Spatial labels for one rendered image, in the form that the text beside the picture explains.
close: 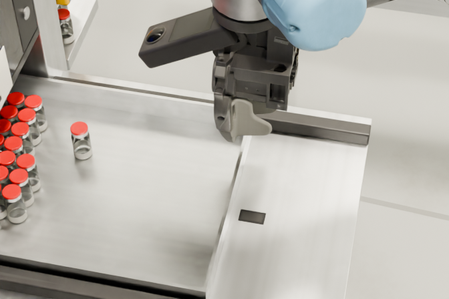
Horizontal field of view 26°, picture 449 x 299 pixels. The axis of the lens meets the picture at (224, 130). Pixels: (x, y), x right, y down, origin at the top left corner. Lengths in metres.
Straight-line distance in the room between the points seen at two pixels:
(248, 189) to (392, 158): 1.24
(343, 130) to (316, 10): 0.40
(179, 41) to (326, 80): 1.53
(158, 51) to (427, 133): 1.47
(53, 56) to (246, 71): 0.33
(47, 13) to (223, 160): 0.27
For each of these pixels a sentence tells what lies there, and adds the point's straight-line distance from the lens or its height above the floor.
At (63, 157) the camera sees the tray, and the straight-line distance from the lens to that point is 1.17.
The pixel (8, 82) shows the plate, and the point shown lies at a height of 1.00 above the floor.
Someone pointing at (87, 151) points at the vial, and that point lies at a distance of 1.16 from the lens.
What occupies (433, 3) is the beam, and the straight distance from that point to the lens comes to 2.04.
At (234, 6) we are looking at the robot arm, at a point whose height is 1.16.
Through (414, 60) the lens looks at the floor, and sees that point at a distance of 2.59.
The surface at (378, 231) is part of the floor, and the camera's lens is 2.21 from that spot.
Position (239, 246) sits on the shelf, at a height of 0.88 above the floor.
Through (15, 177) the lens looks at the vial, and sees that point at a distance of 1.10.
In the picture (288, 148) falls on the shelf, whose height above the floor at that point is 0.88.
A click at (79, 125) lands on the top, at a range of 1.14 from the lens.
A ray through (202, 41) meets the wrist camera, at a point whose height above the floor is 1.09.
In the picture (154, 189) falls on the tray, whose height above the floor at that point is 0.88.
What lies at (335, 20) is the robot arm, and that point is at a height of 1.23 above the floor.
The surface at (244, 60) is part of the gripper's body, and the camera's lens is 1.00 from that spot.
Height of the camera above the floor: 1.76
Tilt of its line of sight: 48 degrees down
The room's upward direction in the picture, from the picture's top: straight up
